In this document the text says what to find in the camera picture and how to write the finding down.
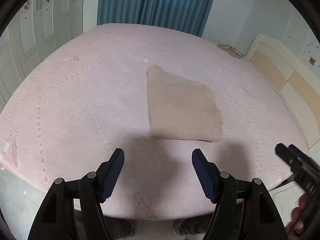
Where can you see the cream wooden headboard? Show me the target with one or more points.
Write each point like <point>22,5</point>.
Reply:
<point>295,82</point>

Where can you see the beige bedside box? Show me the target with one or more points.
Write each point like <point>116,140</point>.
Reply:
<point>230,50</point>

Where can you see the person's right hand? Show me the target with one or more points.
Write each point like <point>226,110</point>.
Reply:
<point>296,225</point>

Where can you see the white wardrobe with red flowers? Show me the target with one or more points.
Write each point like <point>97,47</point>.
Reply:
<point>38,29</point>

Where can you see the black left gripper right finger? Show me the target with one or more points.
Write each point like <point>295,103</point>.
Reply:
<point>219,187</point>

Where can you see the beige knitted sweater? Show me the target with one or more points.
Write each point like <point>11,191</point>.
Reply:
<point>181,109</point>

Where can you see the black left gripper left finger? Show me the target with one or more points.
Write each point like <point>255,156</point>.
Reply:
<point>108,174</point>

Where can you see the grey trouser leg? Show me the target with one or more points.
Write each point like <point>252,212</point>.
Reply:
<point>192,226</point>

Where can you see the pink patterned bed cover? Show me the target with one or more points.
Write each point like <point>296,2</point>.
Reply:
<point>89,97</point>

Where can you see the blue curtain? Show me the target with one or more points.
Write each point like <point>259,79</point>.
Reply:
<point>188,16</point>

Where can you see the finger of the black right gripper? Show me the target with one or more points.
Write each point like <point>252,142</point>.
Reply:
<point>299,153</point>
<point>289,157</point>

